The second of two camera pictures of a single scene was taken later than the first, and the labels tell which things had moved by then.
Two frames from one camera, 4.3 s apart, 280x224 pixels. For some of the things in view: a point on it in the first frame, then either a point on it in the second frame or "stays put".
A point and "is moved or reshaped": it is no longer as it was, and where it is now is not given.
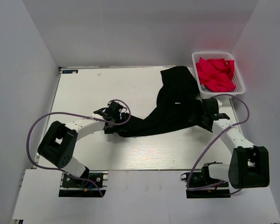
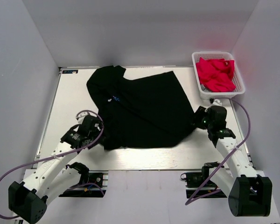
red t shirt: [216, 75] stays put
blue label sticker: [70, 71] stays put
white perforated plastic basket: [217, 73] stays put
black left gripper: [122, 116] -> [100, 126]
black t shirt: [178, 105] is moved or reshaped
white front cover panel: [136, 196] stays put
